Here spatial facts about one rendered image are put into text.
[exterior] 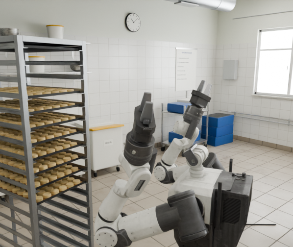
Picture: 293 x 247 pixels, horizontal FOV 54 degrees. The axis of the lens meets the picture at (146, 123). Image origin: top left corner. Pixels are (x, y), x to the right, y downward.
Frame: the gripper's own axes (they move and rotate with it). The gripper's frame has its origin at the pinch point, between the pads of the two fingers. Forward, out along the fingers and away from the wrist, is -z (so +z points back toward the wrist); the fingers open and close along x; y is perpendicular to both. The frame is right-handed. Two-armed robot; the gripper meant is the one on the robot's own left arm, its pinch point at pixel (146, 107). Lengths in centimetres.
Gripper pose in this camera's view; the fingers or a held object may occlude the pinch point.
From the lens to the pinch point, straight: 79.5
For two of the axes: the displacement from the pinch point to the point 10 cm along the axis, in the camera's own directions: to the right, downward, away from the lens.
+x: -0.7, -5.6, 8.3
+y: 9.8, 1.0, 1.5
